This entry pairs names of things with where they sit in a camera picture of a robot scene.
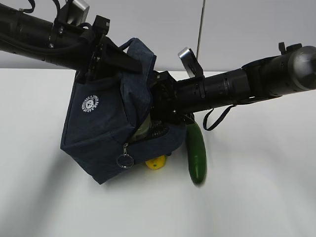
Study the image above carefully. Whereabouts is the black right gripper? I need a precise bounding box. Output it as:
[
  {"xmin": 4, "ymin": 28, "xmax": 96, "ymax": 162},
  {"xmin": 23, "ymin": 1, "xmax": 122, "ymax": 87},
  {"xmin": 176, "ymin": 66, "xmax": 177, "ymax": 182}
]
[{"xmin": 150, "ymin": 71, "xmax": 184, "ymax": 125}]

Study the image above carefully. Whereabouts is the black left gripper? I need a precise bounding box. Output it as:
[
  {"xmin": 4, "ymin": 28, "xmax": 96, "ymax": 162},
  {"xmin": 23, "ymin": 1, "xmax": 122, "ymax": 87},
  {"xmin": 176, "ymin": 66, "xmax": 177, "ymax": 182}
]
[{"xmin": 83, "ymin": 15, "xmax": 151, "ymax": 83}]

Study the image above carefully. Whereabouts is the glass container green lid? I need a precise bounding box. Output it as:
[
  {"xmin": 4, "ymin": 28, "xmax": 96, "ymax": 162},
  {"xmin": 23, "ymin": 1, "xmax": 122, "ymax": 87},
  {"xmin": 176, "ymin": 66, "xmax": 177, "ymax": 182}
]
[{"xmin": 130, "ymin": 115, "xmax": 152, "ymax": 142}]

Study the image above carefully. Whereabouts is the navy blue lunch bag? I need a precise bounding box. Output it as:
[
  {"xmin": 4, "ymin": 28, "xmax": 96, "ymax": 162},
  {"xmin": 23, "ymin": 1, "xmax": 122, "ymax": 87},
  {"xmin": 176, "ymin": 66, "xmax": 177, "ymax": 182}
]
[{"xmin": 60, "ymin": 38, "xmax": 186, "ymax": 184}]

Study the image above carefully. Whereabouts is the green cucumber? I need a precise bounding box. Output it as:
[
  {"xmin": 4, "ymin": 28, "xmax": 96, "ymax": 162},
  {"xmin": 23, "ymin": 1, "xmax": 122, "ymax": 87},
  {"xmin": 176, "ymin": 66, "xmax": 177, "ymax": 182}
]
[{"xmin": 185, "ymin": 122, "xmax": 207, "ymax": 186}]

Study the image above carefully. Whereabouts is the yellow lemon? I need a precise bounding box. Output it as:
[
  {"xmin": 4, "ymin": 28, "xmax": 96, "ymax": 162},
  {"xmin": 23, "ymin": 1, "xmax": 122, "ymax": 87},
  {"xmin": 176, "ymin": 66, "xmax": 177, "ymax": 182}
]
[{"xmin": 145, "ymin": 155, "xmax": 167, "ymax": 170}]

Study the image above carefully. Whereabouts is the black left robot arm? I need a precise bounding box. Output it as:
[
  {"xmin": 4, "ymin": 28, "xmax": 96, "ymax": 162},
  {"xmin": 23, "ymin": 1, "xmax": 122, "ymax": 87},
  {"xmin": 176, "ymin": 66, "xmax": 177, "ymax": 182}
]
[{"xmin": 0, "ymin": 0, "xmax": 145, "ymax": 84}]

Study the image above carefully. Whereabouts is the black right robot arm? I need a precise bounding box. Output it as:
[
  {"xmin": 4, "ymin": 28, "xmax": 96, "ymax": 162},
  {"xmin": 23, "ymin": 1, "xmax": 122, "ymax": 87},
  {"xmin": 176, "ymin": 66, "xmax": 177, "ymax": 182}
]
[{"xmin": 150, "ymin": 42, "xmax": 316, "ymax": 131}]

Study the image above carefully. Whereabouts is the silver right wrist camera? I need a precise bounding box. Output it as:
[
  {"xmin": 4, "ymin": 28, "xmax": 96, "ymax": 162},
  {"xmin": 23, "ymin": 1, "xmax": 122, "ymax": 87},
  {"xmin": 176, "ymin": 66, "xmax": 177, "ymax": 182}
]
[{"xmin": 178, "ymin": 47, "xmax": 204, "ymax": 78}]

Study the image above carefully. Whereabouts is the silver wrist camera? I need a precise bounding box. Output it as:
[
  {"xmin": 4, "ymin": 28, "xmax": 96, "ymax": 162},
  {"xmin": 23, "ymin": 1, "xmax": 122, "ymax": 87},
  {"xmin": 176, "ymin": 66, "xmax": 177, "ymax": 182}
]
[
  {"xmin": 178, "ymin": 47, "xmax": 204, "ymax": 78},
  {"xmin": 59, "ymin": 0, "xmax": 90, "ymax": 26}
]

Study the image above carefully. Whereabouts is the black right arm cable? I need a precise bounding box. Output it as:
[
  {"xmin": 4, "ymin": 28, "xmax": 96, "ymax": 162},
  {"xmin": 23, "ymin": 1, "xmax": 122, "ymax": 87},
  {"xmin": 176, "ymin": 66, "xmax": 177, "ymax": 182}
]
[{"xmin": 203, "ymin": 103, "xmax": 237, "ymax": 131}]

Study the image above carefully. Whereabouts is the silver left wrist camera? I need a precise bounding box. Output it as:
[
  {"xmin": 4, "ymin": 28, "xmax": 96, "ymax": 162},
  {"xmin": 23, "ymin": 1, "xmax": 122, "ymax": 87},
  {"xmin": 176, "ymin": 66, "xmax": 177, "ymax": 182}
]
[{"xmin": 59, "ymin": 0, "xmax": 90, "ymax": 26}]

